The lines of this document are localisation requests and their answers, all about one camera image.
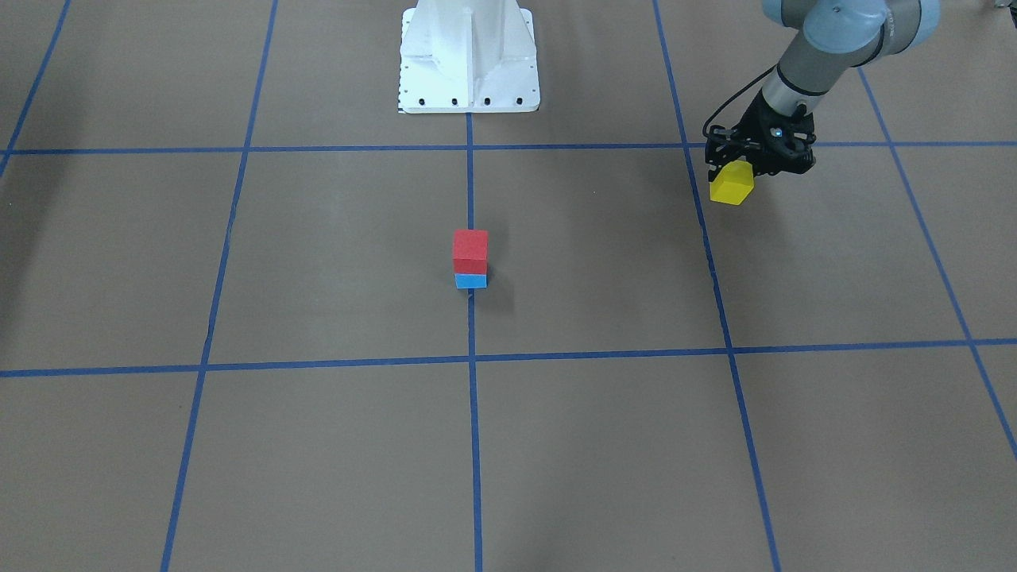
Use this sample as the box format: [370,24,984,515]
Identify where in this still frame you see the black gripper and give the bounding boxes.
[704,93,817,177]

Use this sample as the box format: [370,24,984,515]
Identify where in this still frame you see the yellow cube block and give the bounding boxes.
[709,159,756,206]

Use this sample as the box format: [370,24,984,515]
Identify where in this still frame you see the red cube block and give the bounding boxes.
[453,229,489,275]

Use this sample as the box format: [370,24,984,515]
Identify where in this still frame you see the blue cube block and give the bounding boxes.
[454,274,488,290]

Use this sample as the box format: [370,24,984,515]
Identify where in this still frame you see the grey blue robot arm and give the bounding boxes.
[702,1,942,182]

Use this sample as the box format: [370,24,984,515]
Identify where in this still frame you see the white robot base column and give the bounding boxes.
[397,1,541,114]

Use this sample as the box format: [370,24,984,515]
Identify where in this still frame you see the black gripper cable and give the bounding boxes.
[702,65,778,144]

